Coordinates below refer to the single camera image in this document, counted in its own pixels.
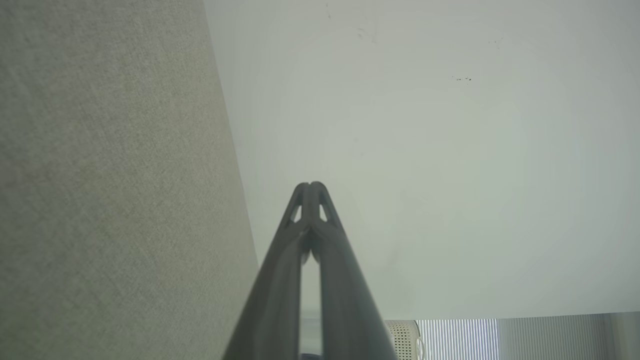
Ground grey ribbed panel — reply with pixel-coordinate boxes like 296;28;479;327
497;313;612;360

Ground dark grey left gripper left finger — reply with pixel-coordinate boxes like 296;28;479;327
222;182;312;360

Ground grey fabric sofa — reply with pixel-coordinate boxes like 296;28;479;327
0;0;261;360

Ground white vertical blinds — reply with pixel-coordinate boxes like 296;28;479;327
417;318;500;360

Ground white perforated basket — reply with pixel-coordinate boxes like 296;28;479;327
384;320;426;360

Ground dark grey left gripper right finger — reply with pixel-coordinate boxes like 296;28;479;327
310;181;399;360

